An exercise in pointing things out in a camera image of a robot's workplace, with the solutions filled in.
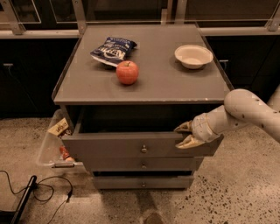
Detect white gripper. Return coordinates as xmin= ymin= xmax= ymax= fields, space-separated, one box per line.
xmin=174 ymin=113 xmax=220 ymax=149

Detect grey top drawer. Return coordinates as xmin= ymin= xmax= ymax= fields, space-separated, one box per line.
xmin=63 ymin=106 xmax=223 ymax=161

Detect grey drawer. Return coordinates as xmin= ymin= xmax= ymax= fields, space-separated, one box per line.
xmin=93 ymin=176 xmax=194 ymax=189
xmin=83 ymin=157 xmax=203 ymax=172
xmin=63 ymin=106 xmax=223 ymax=161

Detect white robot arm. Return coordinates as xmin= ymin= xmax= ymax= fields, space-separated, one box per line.
xmin=174 ymin=88 xmax=280 ymax=149

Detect grey bottom drawer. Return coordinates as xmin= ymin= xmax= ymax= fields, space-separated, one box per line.
xmin=93 ymin=176 xmax=194 ymax=189

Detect grey drawer cabinet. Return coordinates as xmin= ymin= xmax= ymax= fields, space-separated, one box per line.
xmin=52 ymin=26 xmax=232 ymax=178

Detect grey middle drawer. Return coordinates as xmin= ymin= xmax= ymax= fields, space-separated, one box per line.
xmin=83 ymin=157 xmax=203 ymax=172

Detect white paper bowl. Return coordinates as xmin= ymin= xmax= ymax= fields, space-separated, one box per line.
xmin=174 ymin=45 xmax=214 ymax=69

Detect red apple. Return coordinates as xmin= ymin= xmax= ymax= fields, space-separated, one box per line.
xmin=116 ymin=60 xmax=139 ymax=85

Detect blue chip bag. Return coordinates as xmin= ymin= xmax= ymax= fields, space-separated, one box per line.
xmin=90 ymin=37 xmax=137 ymax=67

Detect green and orange snack packets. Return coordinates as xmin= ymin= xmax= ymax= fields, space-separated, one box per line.
xmin=59 ymin=130 xmax=74 ymax=162

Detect tan snack packet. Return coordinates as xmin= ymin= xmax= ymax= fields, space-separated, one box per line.
xmin=48 ymin=118 xmax=68 ymax=136

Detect clear plastic snack bin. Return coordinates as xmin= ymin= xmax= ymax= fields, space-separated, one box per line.
xmin=37 ymin=109 xmax=86 ymax=175

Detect black bar on floor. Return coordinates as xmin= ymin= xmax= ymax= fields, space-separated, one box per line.
xmin=0 ymin=175 xmax=37 ymax=224

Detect black cable on floor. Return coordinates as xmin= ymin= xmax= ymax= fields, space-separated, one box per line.
xmin=0 ymin=170 xmax=74 ymax=224

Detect metal railing frame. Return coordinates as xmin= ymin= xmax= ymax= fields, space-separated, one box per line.
xmin=0 ymin=0 xmax=280 ymax=39

